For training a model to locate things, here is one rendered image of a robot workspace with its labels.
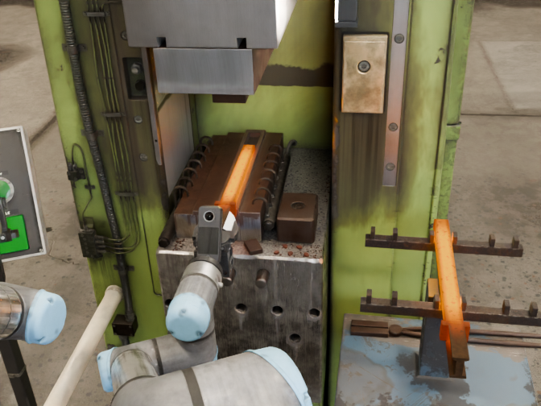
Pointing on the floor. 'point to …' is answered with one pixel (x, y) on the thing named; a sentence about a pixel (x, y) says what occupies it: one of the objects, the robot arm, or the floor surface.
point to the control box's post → (10, 353)
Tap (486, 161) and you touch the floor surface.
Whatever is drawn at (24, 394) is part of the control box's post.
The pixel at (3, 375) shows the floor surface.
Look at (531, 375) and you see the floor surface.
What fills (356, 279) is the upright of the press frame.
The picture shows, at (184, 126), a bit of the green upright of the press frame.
